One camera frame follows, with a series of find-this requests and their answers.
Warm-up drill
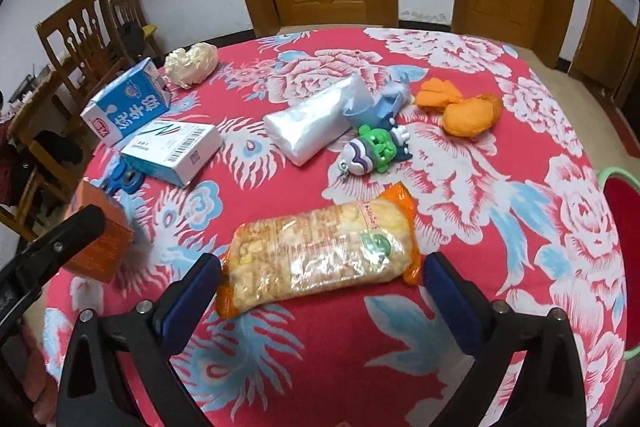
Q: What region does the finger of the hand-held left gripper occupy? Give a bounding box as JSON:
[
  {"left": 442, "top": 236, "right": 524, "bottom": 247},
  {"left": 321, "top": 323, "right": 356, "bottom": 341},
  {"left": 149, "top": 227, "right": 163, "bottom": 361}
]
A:
[{"left": 0, "top": 205, "right": 107, "bottom": 333}]

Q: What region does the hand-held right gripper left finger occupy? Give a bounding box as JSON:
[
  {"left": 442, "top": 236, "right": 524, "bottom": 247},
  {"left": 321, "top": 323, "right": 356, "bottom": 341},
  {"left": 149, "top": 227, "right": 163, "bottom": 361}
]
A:
[{"left": 57, "top": 253, "right": 222, "bottom": 427}]

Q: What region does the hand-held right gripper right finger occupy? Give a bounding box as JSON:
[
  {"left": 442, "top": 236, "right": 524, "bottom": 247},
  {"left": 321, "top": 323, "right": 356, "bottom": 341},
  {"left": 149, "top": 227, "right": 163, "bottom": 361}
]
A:
[{"left": 424, "top": 252, "right": 587, "bottom": 427}]

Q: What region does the orange cardboard box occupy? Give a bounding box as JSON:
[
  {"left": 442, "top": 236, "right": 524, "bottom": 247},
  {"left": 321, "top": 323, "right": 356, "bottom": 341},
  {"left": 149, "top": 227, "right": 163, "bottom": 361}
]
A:
[{"left": 65, "top": 181, "right": 135, "bottom": 284}]

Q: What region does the orange snack packet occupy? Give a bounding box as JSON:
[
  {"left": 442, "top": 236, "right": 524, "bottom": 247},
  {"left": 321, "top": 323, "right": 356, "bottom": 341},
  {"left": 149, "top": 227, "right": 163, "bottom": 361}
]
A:
[{"left": 216, "top": 182, "right": 421, "bottom": 320}]

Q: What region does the blue fidget spinner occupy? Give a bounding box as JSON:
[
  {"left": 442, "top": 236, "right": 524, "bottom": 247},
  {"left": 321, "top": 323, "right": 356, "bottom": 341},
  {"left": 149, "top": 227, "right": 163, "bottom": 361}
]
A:
[{"left": 97, "top": 162, "right": 147, "bottom": 196}]

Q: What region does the red floral tablecloth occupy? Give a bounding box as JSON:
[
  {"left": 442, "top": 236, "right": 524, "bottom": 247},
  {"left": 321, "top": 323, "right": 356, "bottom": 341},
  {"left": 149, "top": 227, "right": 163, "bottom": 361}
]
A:
[{"left": 42, "top": 27, "right": 628, "bottom": 427}]

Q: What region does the teal white cardboard box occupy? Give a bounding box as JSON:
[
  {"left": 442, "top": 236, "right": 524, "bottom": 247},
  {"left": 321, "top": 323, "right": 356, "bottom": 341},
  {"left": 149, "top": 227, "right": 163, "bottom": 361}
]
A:
[{"left": 120, "top": 119, "right": 224, "bottom": 188}]

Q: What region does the blue white milk carton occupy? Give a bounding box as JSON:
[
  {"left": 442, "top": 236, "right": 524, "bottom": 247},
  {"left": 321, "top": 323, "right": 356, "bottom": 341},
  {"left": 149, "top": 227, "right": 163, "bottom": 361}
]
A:
[{"left": 80, "top": 57, "right": 172, "bottom": 148}]

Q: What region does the green purple toy figure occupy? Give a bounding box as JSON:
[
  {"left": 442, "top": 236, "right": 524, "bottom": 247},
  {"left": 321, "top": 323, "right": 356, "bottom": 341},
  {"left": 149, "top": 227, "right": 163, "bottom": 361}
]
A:
[{"left": 336, "top": 124, "right": 413, "bottom": 182}]

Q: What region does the wooden chair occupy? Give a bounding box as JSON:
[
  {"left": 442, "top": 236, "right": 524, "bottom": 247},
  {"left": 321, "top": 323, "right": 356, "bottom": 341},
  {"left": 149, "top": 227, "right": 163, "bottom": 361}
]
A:
[
  {"left": 35, "top": 0, "right": 136, "bottom": 108},
  {"left": 109, "top": 0, "right": 166, "bottom": 70}
]

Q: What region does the clear plastic bag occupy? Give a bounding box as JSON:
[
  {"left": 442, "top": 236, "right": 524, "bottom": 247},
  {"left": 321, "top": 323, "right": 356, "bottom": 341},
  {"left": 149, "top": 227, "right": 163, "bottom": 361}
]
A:
[{"left": 263, "top": 72, "right": 373, "bottom": 168}]

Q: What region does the small crumpled cream paper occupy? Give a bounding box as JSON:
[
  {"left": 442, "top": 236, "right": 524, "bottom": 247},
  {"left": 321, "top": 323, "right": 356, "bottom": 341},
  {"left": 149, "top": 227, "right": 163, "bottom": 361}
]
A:
[{"left": 164, "top": 42, "right": 219, "bottom": 90}]

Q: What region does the small wooden cabinet door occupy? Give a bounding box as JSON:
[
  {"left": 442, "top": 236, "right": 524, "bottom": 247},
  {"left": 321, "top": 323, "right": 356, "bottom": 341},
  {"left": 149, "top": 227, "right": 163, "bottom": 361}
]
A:
[{"left": 570, "top": 0, "right": 640, "bottom": 90}]

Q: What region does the red chair with green frame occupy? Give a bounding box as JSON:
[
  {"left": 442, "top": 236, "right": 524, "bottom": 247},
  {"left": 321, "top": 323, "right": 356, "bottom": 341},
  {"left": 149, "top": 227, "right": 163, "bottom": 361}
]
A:
[{"left": 597, "top": 166, "right": 640, "bottom": 360}]

